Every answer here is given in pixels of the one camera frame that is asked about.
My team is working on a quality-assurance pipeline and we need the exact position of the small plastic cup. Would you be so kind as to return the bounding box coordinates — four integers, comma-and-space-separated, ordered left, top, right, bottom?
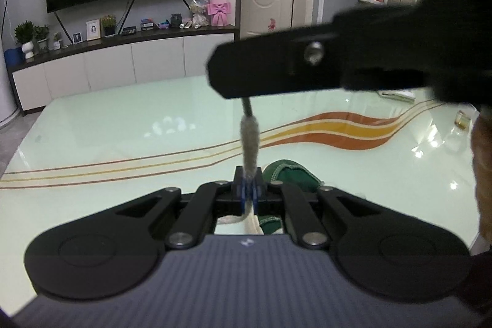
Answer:
454, 110, 471, 130

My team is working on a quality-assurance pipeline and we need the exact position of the white TV cabinet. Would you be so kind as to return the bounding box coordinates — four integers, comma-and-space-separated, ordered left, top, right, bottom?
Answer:
8, 26, 239, 113

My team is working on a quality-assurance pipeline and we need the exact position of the potted plant in white pot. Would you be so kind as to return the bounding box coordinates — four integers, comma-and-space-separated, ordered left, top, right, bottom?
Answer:
14, 21, 34, 60

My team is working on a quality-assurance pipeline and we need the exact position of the white framed photo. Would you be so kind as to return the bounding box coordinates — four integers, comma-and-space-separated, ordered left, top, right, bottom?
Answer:
86, 19, 101, 41

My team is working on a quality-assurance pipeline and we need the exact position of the small green plant black pot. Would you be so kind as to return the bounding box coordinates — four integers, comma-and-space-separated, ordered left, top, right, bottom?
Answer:
101, 14, 117, 37

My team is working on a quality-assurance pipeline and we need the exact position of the green canvas sneaker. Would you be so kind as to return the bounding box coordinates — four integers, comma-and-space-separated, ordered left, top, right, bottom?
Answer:
258, 159, 324, 235

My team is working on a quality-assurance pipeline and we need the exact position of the white shoelace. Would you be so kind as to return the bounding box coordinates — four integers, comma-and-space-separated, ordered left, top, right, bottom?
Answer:
216, 97, 263, 235

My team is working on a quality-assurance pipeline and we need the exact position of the white standing air conditioner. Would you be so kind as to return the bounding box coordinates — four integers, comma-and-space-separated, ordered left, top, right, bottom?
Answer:
0, 54, 18, 127

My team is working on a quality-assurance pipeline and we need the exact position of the flower bouquet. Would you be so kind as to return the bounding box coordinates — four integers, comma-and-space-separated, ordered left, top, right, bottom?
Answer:
189, 0, 209, 29

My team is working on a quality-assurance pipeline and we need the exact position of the yellow white folded cloth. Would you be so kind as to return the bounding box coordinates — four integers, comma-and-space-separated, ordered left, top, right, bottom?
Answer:
377, 90, 416, 103

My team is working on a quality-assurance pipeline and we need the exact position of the person's right hand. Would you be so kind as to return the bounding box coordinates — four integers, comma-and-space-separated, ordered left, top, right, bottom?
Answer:
471, 113, 492, 242

